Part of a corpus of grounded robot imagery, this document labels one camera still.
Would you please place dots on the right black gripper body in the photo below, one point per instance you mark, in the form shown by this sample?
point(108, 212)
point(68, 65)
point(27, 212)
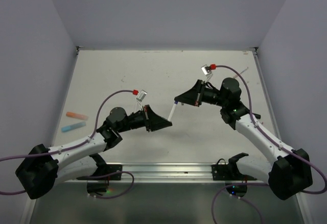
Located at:
point(213, 95)

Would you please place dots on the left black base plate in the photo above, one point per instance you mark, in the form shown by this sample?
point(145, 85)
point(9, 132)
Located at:
point(109, 168)

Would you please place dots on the aluminium frame rail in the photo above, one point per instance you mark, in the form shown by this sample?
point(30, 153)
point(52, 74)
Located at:
point(146, 172)

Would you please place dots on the light blue highlighter marker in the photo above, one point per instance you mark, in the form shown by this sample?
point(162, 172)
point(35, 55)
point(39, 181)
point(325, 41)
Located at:
point(73, 127)

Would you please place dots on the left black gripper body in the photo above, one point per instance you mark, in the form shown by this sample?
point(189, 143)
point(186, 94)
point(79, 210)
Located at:
point(135, 121)

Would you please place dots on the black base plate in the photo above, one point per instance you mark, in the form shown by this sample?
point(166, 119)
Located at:
point(109, 168)
point(228, 171)

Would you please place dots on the orange highlighter marker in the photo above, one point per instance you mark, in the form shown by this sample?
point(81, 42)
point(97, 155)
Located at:
point(77, 116)

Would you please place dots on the blue black highlighter marker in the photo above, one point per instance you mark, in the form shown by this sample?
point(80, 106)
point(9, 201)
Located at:
point(256, 116)

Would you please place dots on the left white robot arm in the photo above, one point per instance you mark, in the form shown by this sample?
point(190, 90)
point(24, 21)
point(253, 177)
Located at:
point(45, 168)

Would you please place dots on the blue capped white pen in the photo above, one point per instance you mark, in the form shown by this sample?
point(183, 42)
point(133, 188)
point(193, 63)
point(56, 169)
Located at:
point(172, 111)

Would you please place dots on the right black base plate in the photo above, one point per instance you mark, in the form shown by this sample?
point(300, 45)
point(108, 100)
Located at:
point(228, 171)

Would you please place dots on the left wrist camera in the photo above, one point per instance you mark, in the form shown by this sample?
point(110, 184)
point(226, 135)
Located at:
point(141, 95)

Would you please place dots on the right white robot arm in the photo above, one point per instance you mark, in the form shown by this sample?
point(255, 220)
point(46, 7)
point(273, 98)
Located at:
point(285, 169)

